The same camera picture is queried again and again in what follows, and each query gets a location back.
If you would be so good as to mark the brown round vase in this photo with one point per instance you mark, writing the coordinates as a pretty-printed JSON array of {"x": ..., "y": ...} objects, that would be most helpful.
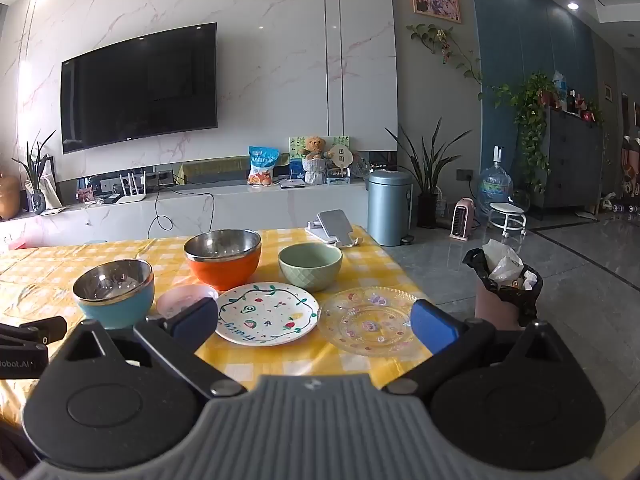
[{"x": 7, "y": 197}]

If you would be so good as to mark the pale green ceramic bowl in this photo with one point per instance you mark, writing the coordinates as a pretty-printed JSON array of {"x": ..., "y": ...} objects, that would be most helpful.
[{"x": 310, "y": 267}]

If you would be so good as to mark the grey sideboard cabinet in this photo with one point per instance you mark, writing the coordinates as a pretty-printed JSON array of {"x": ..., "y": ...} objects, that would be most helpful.
[{"x": 567, "y": 160}]

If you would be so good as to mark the white rolling stool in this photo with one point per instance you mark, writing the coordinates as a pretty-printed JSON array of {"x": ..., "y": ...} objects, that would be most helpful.
[{"x": 506, "y": 210}]

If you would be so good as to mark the trailing pothos plant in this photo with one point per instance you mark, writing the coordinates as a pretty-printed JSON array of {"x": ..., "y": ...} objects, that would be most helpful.
[{"x": 530, "y": 115}]

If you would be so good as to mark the light blue steel-lined bowl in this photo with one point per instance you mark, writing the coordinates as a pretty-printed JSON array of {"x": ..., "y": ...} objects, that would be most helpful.
[{"x": 112, "y": 297}]

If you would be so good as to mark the small pink heater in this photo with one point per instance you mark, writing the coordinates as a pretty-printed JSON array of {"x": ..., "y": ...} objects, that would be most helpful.
[{"x": 462, "y": 220}]

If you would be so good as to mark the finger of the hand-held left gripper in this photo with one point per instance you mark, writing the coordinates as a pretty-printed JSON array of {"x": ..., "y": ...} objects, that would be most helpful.
[{"x": 45, "y": 329}]

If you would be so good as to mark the white phone stand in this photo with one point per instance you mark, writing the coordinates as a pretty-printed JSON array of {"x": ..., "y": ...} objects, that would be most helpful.
[{"x": 334, "y": 227}]

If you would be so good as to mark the blue snack bag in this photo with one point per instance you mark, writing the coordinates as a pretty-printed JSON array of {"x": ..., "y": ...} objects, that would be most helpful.
[{"x": 263, "y": 166}]

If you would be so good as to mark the blue-grey pedal bin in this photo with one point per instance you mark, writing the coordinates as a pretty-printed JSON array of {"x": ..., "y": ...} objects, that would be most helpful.
[{"x": 389, "y": 207}]

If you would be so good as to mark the pink storage box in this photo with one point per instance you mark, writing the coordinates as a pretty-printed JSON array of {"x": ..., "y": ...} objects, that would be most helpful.
[{"x": 20, "y": 245}]

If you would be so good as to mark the marble television console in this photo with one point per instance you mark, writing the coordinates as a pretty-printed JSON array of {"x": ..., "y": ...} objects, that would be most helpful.
[{"x": 240, "y": 210}]

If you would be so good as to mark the white plate with vine print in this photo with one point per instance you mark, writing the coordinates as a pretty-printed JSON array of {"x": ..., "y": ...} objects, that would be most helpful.
[{"x": 267, "y": 315}]

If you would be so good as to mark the wooden framed picture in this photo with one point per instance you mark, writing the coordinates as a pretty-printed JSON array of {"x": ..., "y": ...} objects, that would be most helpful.
[{"x": 436, "y": 1}]

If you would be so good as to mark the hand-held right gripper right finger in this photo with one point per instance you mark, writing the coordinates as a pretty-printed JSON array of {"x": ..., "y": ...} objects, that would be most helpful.
[{"x": 432, "y": 327}]

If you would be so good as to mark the wall-hung vine plant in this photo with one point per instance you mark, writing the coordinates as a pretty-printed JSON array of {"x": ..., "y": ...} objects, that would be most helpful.
[{"x": 440, "y": 40}]

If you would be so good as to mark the orange steel-lined bowl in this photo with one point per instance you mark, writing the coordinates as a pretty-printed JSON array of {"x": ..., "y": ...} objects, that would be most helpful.
[{"x": 222, "y": 265}]

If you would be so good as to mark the small white patterned plate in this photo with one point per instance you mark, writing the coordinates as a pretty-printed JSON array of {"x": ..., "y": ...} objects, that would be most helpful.
[{"x": 177, "y": 302}]

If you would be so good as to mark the potted plant in dark vase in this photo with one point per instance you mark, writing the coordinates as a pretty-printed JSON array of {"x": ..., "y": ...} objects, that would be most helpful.
[{"x": 36, "y": 180}]

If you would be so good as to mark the white wifi router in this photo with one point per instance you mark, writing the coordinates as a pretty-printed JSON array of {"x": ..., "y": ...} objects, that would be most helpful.
[{"x": 131, "y": 197}]

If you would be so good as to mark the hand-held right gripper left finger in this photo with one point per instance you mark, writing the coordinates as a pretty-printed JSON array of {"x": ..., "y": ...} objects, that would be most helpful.
[{"x": 197, "y": 317}]

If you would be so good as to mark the light blue plastic stool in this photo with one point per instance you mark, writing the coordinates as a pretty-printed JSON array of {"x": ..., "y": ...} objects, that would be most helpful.
[{"x": 95, "y": 241}]

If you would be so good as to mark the blue water jug with pump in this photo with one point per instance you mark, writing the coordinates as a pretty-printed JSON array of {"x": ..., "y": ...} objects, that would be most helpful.
[{"x": 496, "y": 187}]

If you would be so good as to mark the yellow checkered tablecloth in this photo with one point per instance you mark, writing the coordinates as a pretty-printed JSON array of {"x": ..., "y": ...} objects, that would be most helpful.
[{"x": 45, "y": 272}]

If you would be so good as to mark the green painted card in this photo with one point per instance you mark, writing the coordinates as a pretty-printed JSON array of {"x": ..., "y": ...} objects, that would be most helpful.
[{"x": 296, "y": 147}]

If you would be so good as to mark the round paper fan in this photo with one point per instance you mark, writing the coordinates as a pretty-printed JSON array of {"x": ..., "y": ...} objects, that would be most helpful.
[{"x": 344, "y": 156}]

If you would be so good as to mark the pink waste bin black bag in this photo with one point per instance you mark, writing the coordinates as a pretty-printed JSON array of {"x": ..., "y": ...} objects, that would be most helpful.
[{"x": 495, "y": 305}]

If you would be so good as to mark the brown teddy bear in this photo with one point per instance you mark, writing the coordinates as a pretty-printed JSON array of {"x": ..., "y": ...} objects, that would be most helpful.
[{"x": 315, "y": 147}]

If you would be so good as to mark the tall-leaf potted plant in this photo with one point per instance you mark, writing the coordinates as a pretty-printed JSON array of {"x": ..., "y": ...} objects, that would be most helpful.
[{"x": 429, "y": 180}]

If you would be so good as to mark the clear glass printed plate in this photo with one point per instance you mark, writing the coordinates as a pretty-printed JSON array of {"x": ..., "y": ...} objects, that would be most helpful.
[{"x": 367, "y": 322}]

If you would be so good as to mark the black flat-screen television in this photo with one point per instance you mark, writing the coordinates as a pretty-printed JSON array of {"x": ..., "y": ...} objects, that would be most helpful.
[{"x": 140, "y": 90}]

